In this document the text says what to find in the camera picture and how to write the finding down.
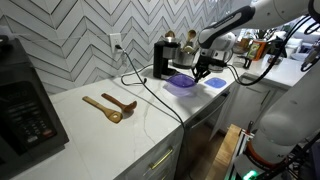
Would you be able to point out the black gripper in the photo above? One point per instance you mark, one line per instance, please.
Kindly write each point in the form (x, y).
(204, 64)

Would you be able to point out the purple plastic bowl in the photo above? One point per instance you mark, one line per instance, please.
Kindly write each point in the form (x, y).
(181, 81)

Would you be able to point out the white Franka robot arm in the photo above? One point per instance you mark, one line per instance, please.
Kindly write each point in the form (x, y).
(293, 116)

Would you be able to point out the steel utensil holder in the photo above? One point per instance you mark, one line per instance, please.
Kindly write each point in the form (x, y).
(183, 60)

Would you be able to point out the light wooden cooking spoon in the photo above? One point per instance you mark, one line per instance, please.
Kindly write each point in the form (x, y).
(170, 34)
(191, 34)

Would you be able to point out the white electric kettle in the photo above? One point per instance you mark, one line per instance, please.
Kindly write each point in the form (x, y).
(226, 40)

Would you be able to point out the black coffee maker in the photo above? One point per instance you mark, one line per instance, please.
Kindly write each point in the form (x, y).
(160, 60)

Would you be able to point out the black phone stand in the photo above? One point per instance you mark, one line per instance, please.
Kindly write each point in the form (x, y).
(246, 61)

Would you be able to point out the amber glass jar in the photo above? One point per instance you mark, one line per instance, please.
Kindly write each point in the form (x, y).
(245, 43)

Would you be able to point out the white base cabinet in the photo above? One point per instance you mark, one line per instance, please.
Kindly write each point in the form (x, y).
(246, 106)

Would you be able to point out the orange carton box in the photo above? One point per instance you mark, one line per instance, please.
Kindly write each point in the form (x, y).
(256, 50)

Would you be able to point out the dark wooden spoon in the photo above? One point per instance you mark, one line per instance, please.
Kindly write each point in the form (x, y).
(128, 107)

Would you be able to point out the wooden cart top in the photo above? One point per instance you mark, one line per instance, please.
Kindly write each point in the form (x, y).
(223, 156)

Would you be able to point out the light wooden slotted spatula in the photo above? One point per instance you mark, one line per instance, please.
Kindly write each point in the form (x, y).
(111, 115)

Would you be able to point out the black microwave oven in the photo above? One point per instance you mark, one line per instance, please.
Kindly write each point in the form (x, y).
(23, 113)

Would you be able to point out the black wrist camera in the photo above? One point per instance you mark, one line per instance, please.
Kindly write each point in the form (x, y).
(218, 62)

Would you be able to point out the aluminium robot stand frame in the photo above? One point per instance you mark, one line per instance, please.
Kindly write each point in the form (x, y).
(241, 143)

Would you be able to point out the white wall outlet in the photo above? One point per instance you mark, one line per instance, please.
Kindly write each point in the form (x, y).
(115, 39)

